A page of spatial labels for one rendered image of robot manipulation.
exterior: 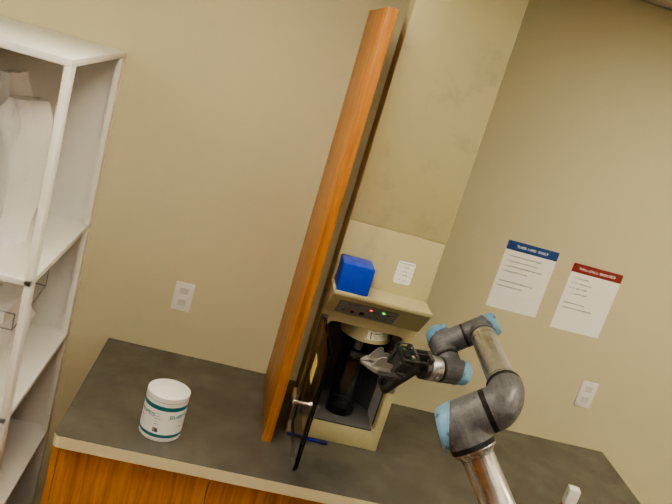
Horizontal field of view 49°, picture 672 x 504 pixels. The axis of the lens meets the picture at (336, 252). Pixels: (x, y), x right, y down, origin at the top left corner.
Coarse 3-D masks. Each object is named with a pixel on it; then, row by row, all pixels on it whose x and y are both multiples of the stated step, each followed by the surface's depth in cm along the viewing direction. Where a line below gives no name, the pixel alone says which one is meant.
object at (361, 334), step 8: (344, 328) 249; (352, 328) 247; (360, 328) 246; (352, 336) 246; (360, 336) 245; (368, 336) 245; (376, 336) 246; (384, 336) 248; (376, 344) 246; (384, 344) 248
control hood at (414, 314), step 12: (372, 288) 238; (336, 300) 230; (348, 300) 229; (360, 300) 227; (372, 300) 227; (384, 300) 230; (396, 300) 233; (408, 300) 237; (396, 312) 231; (408, 312) 230; (420, 312) 230; (396, 324) 239; (408, 324) 237; (420, 324) 236
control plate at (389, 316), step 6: (342, 300) 229; (342, 306) 233; (348, 306) 232; (354, 306) 232; (360, 306) 231; (366, 306) 230; (348, 312) 236; (354, 312) 235; (366, 312) 234; (372, 312) 233; (378, 312) 233; (384, 312) 232; (390, 312) 231; (372, 318) 237; (378, 318) 236; (384, 318) 236; (390, 318) 235
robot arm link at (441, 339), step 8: (432, 328) 227; (440, 328) 226; (448, 328) 226; (456, 328) 224; (432, 336) 225; (440, 336) 224; (448, 336) 223; (456, 336) 222; (432, 344) 224; (440, 344) 222; (448, 344) 222; (456, 344) 222; (464, 344) 222; (432, 352) 224; (440, 352) 221
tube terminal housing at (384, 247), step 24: (360, 240) 234; (384, 240) 234; (408, 240) 235; (336, 264) 235; (384, 264) 236; (432, 264) 237; (384, 288) 239; (408, 288) 239; (336, 312) 240; (312, 336) 246; (408, 336) 244; (288, 408) 259; (384, 408) 251; (312, 432) 252; (336, 432) 253; (360, 432) 253
